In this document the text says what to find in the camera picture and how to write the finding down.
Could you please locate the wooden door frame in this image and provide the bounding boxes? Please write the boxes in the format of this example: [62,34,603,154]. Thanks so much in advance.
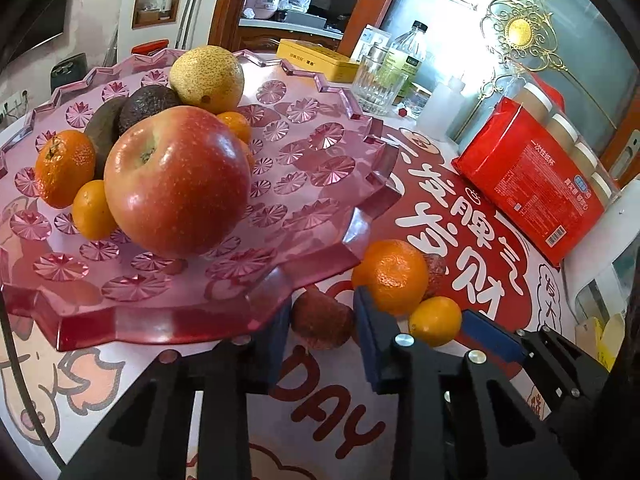
[207,0,251,53]

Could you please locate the overripe brown banana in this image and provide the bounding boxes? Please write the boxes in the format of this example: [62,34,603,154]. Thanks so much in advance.
[82,96,128,181]

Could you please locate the white squeeze bottle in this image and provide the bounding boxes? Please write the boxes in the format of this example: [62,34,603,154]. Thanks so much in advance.
[415,74,468,143]

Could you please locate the yellow speckled pear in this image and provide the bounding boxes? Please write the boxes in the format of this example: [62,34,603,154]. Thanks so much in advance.
[169,46,246,115]

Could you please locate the clear drinking glass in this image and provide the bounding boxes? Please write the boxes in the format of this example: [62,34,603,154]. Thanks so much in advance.
[352,45,410,117]

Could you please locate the large orange tangerine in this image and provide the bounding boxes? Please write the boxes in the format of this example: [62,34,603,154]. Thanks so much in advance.
[351,239,430,316]
[34,130,97,209]

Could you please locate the small red fruit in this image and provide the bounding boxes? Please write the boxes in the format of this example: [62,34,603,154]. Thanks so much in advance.
[291,285,357,351]
[422,254,446,302]

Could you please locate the red paper cup package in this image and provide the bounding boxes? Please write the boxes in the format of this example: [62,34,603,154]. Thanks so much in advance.
[451,72,623,268]

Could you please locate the red yellow apple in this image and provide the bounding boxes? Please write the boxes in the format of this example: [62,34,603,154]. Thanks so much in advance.
[103,105,252,260]

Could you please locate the pink glass fruit plate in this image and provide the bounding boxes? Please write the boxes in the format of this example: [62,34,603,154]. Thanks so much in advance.
[0,50,401,352]

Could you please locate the black cable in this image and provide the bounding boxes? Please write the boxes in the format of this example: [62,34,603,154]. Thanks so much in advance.
[0,287,66,471]

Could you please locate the glass door with gold ornament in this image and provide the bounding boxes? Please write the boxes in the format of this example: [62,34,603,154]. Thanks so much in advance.
[350,0,621,161]

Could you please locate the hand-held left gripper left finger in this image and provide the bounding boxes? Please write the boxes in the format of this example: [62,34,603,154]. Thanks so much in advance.
[60,302,293,480]

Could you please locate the clear plastic bottle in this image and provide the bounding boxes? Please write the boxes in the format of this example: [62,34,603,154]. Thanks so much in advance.
[382,20,428,101]

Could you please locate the white kitchen appliance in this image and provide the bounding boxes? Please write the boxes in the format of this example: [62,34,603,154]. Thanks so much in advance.
[572,240,640,321]

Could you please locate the dark green avocado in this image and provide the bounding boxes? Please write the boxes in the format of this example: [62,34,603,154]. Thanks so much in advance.
[118,85,182,136]

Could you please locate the yellow tin box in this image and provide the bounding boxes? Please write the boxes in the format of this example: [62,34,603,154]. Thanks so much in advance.
[276,38,361,83]

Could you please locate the red white printed tablecloth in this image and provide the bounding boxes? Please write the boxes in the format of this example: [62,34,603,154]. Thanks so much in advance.
[0,110,626,480]

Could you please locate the yellow tissue box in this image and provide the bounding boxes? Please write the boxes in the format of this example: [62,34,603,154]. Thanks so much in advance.
[575,310,626,373]

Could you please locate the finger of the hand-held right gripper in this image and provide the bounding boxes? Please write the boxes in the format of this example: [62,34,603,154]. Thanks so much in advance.
[461,309,613,416]

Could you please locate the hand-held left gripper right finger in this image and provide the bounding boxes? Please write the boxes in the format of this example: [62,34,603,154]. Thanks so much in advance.
[352,287,581,480]

